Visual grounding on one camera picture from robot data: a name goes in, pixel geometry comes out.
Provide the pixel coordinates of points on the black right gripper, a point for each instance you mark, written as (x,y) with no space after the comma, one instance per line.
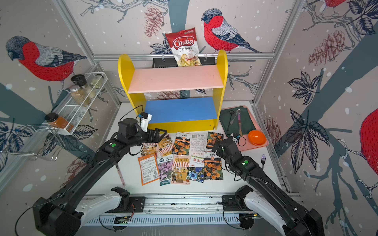
(219,151)

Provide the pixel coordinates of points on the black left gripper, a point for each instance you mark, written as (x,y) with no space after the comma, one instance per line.
(157,137)

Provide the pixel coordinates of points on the black orange marigold seed bag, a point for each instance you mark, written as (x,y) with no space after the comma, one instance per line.
(181,145)

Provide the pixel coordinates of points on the orange bordered seed bag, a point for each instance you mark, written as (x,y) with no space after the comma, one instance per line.
(148,168)

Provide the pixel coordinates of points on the blue flower seed bag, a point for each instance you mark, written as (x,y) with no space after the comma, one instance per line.
(196,169)

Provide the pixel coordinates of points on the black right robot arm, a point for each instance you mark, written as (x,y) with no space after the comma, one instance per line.
(263,196)

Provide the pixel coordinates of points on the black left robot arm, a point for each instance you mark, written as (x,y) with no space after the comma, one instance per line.
(58,215)

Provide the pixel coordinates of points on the yellow two-tier shelf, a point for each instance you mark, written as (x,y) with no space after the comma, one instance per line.
(180,114)

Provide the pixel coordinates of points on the red Chuba chips bag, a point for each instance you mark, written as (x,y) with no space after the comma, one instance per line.
(184,47)

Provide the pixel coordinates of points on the pink tray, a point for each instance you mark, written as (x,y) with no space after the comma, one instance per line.
(244,143)

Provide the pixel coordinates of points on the dark green cloth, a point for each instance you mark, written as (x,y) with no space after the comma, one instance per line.
(246,121)

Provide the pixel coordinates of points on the black spoon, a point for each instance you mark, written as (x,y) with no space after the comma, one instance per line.
(231,112)

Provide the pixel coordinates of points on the orange bowl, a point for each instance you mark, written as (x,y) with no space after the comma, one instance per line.
(256,138)

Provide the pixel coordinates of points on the silver spoon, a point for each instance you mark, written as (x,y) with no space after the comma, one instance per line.
(236,115)

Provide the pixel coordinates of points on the dark purple fork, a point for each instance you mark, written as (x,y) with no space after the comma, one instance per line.
(263,160)

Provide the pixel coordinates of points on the pale spice jar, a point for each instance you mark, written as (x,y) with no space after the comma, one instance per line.
(97,81)

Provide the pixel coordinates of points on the tan spice jar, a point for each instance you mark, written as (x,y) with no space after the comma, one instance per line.
(79,95)

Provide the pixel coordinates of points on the black lid spice jar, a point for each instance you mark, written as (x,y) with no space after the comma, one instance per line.
(81,81)

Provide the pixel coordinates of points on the orange spice jar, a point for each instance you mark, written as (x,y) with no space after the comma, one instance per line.
(56,121)

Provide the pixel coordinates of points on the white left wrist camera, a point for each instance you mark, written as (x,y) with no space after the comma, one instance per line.
(145,118)

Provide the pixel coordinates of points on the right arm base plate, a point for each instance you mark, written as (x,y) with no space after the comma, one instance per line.
(233,203)

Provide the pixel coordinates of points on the pink handled fork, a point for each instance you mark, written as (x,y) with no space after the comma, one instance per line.
(120,175)

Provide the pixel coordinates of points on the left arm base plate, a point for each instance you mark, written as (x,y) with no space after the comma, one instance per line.
(132,204)

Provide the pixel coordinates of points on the black wall hook rail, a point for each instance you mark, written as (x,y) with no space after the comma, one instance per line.
(171,62)

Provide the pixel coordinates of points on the white wire spice rack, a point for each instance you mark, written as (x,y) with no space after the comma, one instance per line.
(74,113)

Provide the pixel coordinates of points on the chrome wire holder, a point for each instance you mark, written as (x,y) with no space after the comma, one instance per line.
(32,142)

